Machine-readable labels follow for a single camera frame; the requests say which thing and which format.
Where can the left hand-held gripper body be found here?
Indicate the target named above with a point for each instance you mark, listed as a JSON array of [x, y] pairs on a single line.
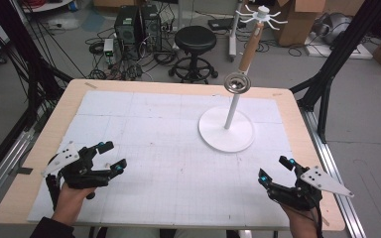
[[79, 173]]

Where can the black metal frame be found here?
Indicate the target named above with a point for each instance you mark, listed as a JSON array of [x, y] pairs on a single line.
[[29, 66], [330, 66]]

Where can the person's right hand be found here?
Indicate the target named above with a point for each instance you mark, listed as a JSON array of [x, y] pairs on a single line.
[[302, 218]]

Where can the black computer tower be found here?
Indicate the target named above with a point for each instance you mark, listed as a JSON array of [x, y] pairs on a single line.
[[127, 26], [151, 28]]

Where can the black round stool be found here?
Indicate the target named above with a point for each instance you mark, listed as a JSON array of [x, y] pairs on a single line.
[[195, 39]]

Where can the flat black device on floor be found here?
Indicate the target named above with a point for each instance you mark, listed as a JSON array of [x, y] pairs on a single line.
[[221, 23]]

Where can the white metal stand post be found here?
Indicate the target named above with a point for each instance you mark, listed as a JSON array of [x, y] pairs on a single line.
[[234, 36]]

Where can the white hook rack stand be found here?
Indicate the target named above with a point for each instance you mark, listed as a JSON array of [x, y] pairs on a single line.
[[226, 139]]

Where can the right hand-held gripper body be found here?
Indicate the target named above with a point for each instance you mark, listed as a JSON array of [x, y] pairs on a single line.
[[297, 195]]

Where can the large brown cardboard box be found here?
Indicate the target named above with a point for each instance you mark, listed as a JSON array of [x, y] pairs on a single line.
[[301, 23]]

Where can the person's left hand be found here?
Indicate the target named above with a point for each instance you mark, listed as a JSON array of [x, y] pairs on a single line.
[[69, 201]]

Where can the round white table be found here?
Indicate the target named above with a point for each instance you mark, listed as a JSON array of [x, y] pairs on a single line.
[[46, 4]]

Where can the small grey box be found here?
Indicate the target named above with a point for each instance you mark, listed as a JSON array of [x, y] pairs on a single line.
[[108, 48]]

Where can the small brown cardboard box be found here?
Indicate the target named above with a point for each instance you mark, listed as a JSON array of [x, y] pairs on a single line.
[[105, 2]]

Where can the white foam mat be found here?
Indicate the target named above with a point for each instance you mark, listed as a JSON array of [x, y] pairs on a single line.
[[162, 148]]

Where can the aluminium rail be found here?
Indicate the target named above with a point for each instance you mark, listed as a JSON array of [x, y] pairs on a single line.
[[3, 165], [337, 172]]

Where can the grey rounded device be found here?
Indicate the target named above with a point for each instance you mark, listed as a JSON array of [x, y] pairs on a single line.
[[332, 28]]

